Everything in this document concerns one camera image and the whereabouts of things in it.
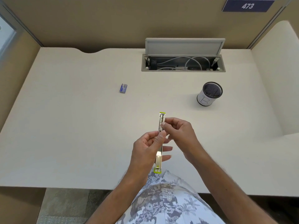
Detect person's right hand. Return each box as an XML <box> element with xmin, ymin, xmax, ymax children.
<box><xmin>161</xmin><ymin>117</ymin><xmax>206</xmax><ymax>165</ymax></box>

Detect person's left hand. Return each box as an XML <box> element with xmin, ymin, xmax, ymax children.
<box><xmin>129</xmin><ymin>131</ymin><xmax>173</xmax><ymax>185</ymax></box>

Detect green metal stapler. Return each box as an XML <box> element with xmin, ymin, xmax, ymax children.
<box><xmin>153</xmin><ymin>112</ymin><xmax>167</xmax><ymax>174</ymax></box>

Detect person's right forearm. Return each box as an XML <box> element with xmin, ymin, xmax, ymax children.
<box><xmin>187</xmin><ymin>149</ymin><xmax>279</xmax><ymax>224</ymax></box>

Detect person's left forearm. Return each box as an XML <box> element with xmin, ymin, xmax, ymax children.
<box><xmin>85</xmin><ymin>170</ymin><xmax>150</xmax><ymax>224</ymax></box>

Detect white black mesh pen cup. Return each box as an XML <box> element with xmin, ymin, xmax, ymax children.
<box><xmin>197</xmin><ymin>82</ymin><xmax>223</xmax><ymax>107</ymax></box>

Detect white grey patterned garment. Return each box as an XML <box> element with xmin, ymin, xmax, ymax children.
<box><xmin>115</xmin><ymin>169</ymin><xmax>226</xmax><ymax>224</ymax></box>

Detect dark blue number sign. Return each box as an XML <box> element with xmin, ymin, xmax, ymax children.
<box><xmin>222</xmin><ymin>0</ymin><xmax>276</xmax><ymax>13</ymax></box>

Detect glass window panel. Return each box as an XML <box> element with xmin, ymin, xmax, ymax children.
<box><xmin>0</xmin><ymin>13</ymin><xmax>17</xmax><ymax>57</ymax></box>

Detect grey recessed cable tray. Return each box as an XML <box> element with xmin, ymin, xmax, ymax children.
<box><xmin>141</xmin><ymin>54</ymin><xmax>226</xmax><ymax>73</ymax></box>

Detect long white looped cable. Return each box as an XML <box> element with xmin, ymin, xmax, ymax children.
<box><xmin>157</xmin><ymin>56</ymin><xmax>203</xmax><ymax>71</ymax></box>

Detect short white cable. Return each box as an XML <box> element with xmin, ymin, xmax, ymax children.
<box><xmin>184</xmin><ymin>56</ymin><xmax>212</xmax><ymax>71</ymax></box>

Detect grey cable box lid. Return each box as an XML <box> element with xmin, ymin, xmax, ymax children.
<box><xmin>145</xmin><ymin>38</ymin><xmax>226</xmax><ymax>58</ymax></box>

